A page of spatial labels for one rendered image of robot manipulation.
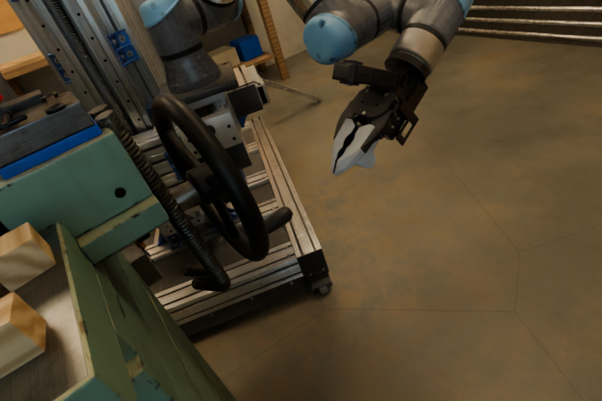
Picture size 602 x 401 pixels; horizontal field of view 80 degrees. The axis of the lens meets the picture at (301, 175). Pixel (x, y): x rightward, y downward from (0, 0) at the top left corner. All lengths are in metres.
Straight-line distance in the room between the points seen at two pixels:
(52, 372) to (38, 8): 0.98
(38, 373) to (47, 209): 0.20
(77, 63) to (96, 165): 0.75
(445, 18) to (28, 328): 0.61
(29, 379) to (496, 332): 1.15
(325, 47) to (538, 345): 1.01
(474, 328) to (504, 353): 0.10
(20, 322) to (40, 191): 0.18
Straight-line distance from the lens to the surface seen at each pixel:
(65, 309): 0.34
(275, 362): 1.30
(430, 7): 0.64
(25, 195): 0.46
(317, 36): 0.58
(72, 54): 1.18
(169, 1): 1.01
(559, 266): 1.46
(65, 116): 0.45
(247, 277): 1.23
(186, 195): 0.55
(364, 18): 0.61
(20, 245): 0.38
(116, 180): 0.46
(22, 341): 0.31
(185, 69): 1.02
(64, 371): 0.29
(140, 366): 0.40
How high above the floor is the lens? 1.08
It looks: 33 degrees down
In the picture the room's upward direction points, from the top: 18 degrees counter-clockwise
